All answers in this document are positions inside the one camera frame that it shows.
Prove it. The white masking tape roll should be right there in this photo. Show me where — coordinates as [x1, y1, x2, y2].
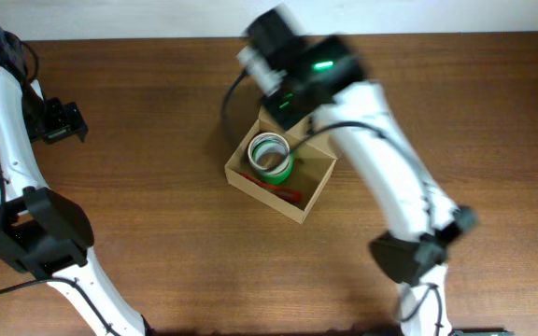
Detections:
[247, 133, 290, 175]

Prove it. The brown cardboard box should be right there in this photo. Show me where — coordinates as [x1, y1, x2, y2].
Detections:
[225, 108, 341, 224]

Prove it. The green tape roll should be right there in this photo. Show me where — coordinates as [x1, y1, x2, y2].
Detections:
[250, 140, 292, 185]

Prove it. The orange utility knife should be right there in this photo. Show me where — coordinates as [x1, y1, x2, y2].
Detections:
[241, 173, 302, 203]

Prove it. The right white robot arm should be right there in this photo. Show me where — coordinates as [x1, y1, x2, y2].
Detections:
[238, 7, 477, 335]

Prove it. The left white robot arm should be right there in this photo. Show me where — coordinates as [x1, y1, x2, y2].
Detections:
[0, 26, 155, 335]

